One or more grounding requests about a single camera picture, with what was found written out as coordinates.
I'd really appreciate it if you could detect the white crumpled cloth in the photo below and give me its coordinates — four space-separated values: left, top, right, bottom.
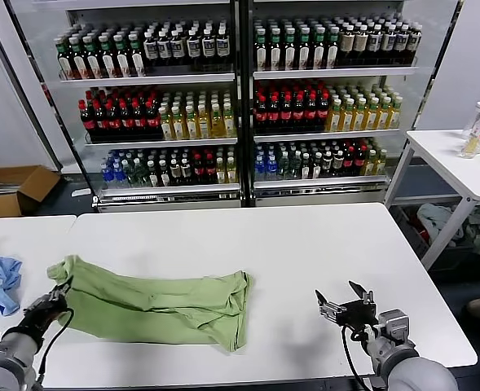
416 202 465 248

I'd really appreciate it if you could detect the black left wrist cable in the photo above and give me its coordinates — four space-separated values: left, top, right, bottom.
35 307 76 386

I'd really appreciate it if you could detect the red crumpled cloth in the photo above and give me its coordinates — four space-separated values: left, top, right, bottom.
408 213 430 244

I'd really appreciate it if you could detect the pale yellow drink bottle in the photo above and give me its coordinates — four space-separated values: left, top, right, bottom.
460 120 480 159

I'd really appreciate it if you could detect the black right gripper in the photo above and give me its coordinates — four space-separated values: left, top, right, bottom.
315 279 380 330

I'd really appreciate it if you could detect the green tinted water bottle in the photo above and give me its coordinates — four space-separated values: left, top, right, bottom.
135 159 148 188
288 152 301 181
124 159 137 188
276 152 289 182

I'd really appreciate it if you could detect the cola bottle red cap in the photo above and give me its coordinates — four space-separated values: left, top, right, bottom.
93 101 108 140
205 153 217 185
354 144 367 177
106 100 121 140
79 101 95 140
266 96 280 132
316 94 331 131
279 95 293 132
145 99 160 138
254 96 268 132
291 95 306 132
119 100 134 139
304 94 319 131
343 145 356 178
132 99 147 139
192 153 206 186

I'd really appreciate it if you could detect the white cooler shelf board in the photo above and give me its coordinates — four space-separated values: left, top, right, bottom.
83 136 239 147
59 72 236 86
253 127 402 142
252 64 420 80
253 174 390 192
96 182 241 199

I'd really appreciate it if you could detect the dark drink bottle white label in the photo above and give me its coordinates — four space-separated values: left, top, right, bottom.
381 22 396 64
156 29 172 68
143 30 158 68
170 29 186 68
368 23 383 65
394 22 409 64
200 27 217 66
215 26 231 65
185 28 202 67
407 21 423 64

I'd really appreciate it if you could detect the dark drink bottle beige label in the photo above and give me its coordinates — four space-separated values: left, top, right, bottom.
354 23 370 65
340 24 356 66

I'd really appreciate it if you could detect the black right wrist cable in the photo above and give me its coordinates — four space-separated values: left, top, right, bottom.
340 323 371 391

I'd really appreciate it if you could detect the black storage crate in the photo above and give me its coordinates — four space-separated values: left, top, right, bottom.
392 202 480 272

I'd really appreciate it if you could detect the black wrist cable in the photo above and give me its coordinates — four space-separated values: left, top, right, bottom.
35 307 76 386
340 323 371 391

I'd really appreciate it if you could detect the white side table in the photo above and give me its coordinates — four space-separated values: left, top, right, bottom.
384 128 480 270

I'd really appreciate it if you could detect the open cardboard box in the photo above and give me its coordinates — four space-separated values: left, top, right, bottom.
0 164 61 219

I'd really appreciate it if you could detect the light green polo shirt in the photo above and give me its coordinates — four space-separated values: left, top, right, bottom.
46 254 258 354

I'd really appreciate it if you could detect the open beverage cooler cabinet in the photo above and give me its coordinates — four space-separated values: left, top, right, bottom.
2 0 467 213

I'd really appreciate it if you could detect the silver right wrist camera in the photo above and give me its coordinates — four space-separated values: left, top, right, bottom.
377 309 411 347

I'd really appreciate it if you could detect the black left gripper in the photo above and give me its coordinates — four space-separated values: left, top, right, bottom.
22 283 72 333

